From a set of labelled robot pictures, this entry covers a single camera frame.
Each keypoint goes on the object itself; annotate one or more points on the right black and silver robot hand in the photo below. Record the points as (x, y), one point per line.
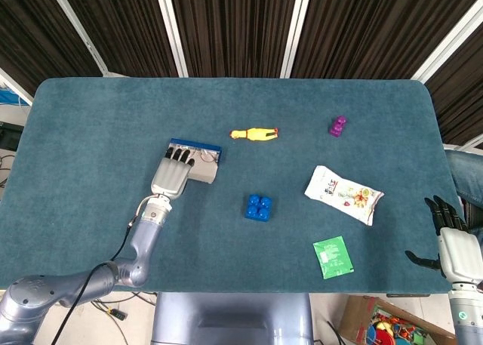
(460, 254)

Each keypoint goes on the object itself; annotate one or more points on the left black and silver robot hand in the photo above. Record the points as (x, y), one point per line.
(170, 177)

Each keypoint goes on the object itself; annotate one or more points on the blue and white box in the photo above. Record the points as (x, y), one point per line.
(205, 173)

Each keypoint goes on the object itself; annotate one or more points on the wire-rimmed eyeglasses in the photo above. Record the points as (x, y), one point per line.
(207, 156)

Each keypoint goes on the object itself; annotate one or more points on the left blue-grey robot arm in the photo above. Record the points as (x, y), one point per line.
(145, 239)

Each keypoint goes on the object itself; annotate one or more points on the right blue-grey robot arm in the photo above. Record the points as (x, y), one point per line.
(468, 315)

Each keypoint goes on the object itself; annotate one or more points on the cardboard box of toys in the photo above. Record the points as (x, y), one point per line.
(356, 318)

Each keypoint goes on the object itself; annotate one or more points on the teal fabric table cover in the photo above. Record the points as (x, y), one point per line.
(113, 114)

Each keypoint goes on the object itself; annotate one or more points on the blue four-stud building block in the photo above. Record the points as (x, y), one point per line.
(259, 208)

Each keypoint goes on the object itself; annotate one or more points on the yellow rubber chicken toy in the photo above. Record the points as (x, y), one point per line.
(256, 134)

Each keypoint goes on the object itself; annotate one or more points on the green foil sachet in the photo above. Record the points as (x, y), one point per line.
(333, 257)

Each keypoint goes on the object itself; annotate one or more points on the white nut snack bag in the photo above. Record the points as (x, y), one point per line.
(339, 192)

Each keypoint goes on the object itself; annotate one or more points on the black floor power adapter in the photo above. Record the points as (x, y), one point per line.
(117, 315)

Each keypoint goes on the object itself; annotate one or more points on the blue-grey robot torso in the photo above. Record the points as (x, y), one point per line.
(230, 318)

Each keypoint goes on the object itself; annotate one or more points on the dark brown curtain panel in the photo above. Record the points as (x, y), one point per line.
(120, 24)
(460, 96)
(234, 28)
(30, 31)
(370, 28)

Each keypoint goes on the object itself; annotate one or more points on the purple two-stud building block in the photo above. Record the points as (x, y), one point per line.
(337, 127)

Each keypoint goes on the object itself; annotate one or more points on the blue plastic bin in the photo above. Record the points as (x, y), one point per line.
(11, 97)

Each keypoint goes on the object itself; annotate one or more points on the white aluminium frame post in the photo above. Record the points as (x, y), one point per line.
(295, 28)
(449, 43)
(464, 146)
(77, 28)
(171, 28)
(15, 84)

